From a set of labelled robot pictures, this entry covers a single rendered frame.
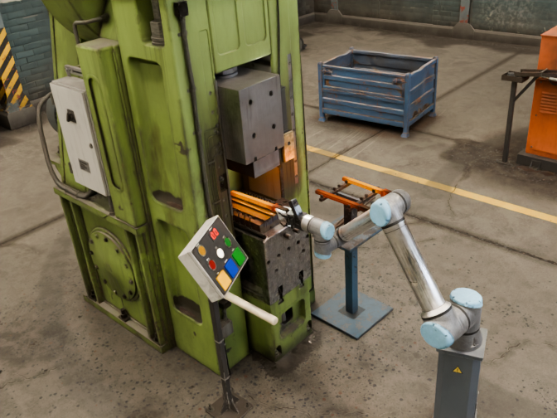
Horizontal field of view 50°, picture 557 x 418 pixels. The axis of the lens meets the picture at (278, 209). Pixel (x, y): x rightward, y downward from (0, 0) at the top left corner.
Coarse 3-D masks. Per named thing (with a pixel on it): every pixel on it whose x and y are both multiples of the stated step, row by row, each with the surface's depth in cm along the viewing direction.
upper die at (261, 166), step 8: (272, 152) 321; (256, 160) 313; (264, 160) 318; (272, 160) 323; (232, 168) 326; (240, 168) 321; (248, 168) 317; (256, 168) 315; (264, 168) 320; (272, 168) 325; (256, 176) 317
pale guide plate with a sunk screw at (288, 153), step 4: (288, 132) 346; (292, 132) 348; (284, 136) 344; (288, 136) 346; (292, 136) 349; (284, 140) 345; (288, 140) 347; (292, 140) 350; (284, 144) 346; (288, 144) 349; (292, 144) 351; (284, 148) 347; (288, 148) 350; (292, 148) 352; (284, 152) 348; (288, 152) 350; (292, 152) 353; (284, 156) 349; (288, 156) 352; (292, 156) 354; (284, 160) 350; (288, 160) 353
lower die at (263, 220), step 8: (232, 200) 355; (240, 208) 347; (248, 208) 346; (256, 208) 343; (240, 216) 340; (256, 216) 337; (264, 216) 336; (272, 216) 337; (248, 224) 337; (256, 224) 332; (264, 224) 334; (272, 224) 339; (264, 232) 336
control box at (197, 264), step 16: (208, 224) 294; (224, 224) 300; (192, 240) 285; (208, 240) 285; (224, 240) 295; (192, 256) 272; (208, 256) 281; (224, 256) 291; (192, 272) 277; (208, 272) 276; (208, 288) 279
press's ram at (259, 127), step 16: (224, 80) 305; (240, 80) 303; (256, 80) 301; (272, 80) 305; (224, 96) 298; (240, 96) 291; (256, 96) 299; (272, 96) 308; (224, 112) 303; (240, 112) 294; (256, 112) 303; (272, 112) 312; (224, 128) 308; (240, 128) 299; (256, 128) 306; (272, 128) 316; (240, 144) 305; (256, 144) 310; (272, 144) 319; (240, 160) 310
